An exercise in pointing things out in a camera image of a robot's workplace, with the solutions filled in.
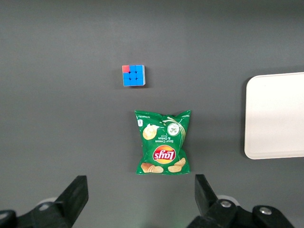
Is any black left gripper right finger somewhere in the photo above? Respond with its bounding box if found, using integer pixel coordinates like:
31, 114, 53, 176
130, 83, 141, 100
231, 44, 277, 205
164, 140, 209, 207
187, 174, 295, 228

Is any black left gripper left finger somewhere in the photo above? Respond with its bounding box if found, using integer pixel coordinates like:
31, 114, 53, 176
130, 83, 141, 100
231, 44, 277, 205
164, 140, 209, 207
0, 175, 89, 228

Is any beige plastic tray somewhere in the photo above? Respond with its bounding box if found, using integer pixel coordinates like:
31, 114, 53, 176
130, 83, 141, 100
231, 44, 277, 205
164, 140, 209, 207
244, 72, 304, 160

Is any green Lays chips bag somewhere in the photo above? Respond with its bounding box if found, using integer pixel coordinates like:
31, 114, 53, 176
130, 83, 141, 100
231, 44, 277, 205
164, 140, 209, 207
134, 109, 191, 176

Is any blue rubiks cube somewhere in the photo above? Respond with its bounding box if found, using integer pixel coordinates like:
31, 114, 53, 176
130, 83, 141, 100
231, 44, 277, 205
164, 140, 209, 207
122, 64, 146, 87

